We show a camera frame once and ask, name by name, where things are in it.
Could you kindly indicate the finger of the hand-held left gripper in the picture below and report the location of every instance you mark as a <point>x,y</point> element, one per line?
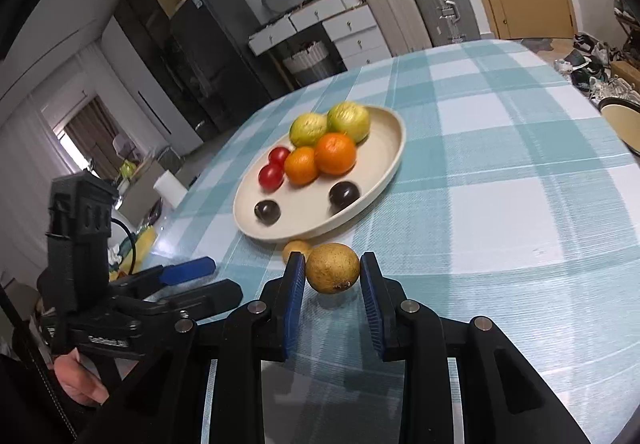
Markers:
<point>210,296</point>
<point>190,270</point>

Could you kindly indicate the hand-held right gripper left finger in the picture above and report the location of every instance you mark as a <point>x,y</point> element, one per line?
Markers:
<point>295,306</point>

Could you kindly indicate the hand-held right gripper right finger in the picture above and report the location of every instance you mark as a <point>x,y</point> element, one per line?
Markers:
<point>372,306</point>

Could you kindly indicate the yellow-brown round fruit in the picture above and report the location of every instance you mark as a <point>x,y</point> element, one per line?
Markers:
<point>332,268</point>
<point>294,249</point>

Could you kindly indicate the dark purple plum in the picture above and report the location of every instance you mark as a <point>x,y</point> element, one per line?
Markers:
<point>266,212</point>
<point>344,194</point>

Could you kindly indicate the red tomato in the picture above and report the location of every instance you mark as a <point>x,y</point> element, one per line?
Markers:
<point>278,155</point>
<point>271,175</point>

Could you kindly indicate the orange mandarin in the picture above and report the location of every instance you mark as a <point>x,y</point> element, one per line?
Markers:
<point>335,153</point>
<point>301,165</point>

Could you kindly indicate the person's left hand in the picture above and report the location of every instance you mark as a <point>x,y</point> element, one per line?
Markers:
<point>77,376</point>

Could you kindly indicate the yellow bag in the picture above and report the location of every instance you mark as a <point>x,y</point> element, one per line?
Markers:
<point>142,246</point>

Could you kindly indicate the white paper towel roll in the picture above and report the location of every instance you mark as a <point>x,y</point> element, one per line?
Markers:
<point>170,189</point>

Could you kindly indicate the brown curtain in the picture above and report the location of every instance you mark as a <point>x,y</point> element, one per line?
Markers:
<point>95,139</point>

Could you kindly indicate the green citrus fruit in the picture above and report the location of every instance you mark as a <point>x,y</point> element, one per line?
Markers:
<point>308,128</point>
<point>349,121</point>

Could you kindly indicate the teal checked tablecloth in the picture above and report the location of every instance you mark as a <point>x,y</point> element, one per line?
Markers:
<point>500,174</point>

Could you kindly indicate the dark tall cabinet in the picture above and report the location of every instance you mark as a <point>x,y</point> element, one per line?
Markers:
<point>150,54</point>

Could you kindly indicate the black fridge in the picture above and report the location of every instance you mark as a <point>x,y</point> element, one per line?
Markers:
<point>220,49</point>

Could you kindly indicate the woven laundry basket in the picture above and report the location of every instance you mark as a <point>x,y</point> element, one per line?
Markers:
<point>307,64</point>

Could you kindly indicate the white drawer desk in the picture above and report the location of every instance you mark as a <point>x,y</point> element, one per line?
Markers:
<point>350,26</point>

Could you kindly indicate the cream suitcase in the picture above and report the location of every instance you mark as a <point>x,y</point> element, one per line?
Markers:
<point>395,11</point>

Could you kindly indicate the grey door mat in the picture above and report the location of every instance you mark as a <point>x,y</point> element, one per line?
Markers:
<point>536,44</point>

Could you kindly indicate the silver suitcase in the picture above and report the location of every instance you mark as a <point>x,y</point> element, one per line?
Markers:
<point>442,4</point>

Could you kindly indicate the round cream black-rimmed plate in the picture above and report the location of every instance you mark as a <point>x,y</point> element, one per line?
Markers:
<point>622,121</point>

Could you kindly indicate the pile of loose shoes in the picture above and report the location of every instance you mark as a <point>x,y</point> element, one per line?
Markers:
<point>590,69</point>

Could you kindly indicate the wooden shoe rack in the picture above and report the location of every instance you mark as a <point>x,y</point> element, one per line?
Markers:
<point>627,24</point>

